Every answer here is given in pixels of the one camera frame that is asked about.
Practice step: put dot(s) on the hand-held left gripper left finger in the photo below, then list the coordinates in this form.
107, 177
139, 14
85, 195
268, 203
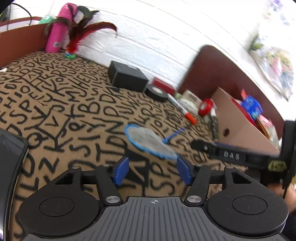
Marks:
120, 172

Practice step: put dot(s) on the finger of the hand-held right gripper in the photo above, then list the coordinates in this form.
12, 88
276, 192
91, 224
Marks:
222, 154

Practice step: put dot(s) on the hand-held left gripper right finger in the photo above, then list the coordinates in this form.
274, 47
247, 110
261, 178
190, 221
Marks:
185, 171

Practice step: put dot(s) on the tan cardboard box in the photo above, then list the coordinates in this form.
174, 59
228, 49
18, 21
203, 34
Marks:
240, 136

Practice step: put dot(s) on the small blue mesh net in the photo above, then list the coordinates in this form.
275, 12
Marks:
148, 141

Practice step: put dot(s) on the blue mint candy box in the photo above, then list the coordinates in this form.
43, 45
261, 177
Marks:
252, 106

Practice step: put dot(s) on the person's right hand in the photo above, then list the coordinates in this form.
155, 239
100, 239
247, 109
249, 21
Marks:
277, 190

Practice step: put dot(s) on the red tape roll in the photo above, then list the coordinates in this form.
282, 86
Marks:
205, 107

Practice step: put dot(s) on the white red-tipped marker pen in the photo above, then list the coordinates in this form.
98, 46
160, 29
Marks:
182, 110

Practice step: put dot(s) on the black tape roll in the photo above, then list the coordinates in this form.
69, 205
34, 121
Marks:
156, 92

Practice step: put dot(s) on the letter-print brown tablecloth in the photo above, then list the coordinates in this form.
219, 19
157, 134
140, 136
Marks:
69, 104

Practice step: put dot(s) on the dark brown wooden board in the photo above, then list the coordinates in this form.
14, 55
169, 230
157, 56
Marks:
198, 69

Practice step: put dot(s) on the small dark red box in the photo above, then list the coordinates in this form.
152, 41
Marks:
163, 84

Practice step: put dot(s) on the floral plastic bag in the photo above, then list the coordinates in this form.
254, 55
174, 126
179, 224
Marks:
275, 62

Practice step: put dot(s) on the black rectangular box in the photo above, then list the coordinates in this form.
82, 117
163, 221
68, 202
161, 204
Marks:
126, 77

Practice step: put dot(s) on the black phone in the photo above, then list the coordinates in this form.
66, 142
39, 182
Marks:
10, 173

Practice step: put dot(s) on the red feather shuttlecock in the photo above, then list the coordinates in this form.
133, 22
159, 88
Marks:
79, 32

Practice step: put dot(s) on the pink bottle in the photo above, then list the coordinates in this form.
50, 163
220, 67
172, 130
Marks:
57, 30

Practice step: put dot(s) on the small green packet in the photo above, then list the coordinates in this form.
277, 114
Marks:
46, 19

